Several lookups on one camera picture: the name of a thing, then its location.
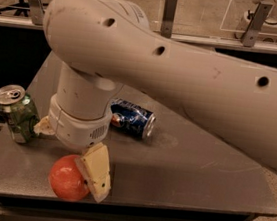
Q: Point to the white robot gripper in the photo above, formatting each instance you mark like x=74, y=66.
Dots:
x=77, y=129

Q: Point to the red apple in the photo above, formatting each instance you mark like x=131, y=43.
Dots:
x=66, y=180

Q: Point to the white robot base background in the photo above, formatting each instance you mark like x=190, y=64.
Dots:
x=268, y=32

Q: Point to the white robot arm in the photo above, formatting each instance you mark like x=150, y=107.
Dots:
x=106, y=43

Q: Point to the green soda can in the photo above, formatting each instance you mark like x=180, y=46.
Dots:
x=20, y=113

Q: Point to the blue Pepsi can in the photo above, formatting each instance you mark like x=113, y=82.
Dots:
x=131, y=118

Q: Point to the middle metal bracket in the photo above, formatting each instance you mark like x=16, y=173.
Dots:
x=168, y=18

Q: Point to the right metal bracket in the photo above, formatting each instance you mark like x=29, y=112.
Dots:
x=256, y=23

